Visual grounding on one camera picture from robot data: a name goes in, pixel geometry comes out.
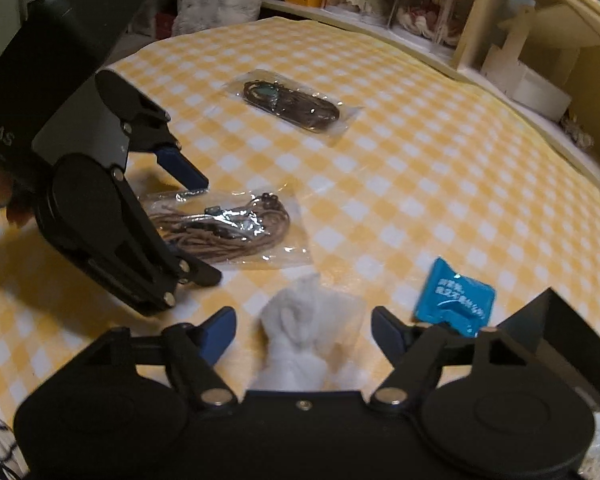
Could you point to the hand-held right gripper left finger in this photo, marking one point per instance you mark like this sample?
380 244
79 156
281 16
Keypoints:
220 332

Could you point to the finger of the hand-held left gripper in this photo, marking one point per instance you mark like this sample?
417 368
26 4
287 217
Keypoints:
182 167
150 245

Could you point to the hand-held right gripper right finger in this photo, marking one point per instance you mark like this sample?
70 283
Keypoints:
387 330

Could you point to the blue wipe packet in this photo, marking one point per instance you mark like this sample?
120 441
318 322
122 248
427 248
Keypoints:
450 300

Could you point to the white fluffy cloth packet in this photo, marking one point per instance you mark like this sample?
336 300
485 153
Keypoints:
295 340

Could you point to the black box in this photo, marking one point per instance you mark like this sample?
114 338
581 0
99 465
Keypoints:
570 340

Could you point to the red box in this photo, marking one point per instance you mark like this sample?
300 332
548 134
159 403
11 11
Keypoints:
164 24

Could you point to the yellow checked blanket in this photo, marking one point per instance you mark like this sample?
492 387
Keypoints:
430 185

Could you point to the grey fluffy pillow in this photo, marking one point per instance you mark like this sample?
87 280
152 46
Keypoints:
220 2

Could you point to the white wooden stand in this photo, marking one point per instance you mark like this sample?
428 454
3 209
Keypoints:
535 90

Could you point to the pink doll display case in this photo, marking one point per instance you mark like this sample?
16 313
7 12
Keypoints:
425 15

